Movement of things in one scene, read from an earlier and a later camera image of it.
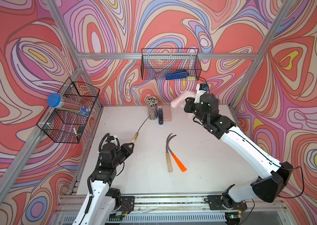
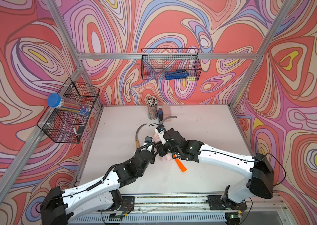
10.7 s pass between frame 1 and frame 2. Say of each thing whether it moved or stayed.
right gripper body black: moved
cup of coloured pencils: stayed
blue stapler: stayed
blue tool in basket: stayed
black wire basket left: stayed
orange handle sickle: stayed
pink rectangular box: stayed
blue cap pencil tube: stayed
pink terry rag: moved
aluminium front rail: stayed
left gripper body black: moved
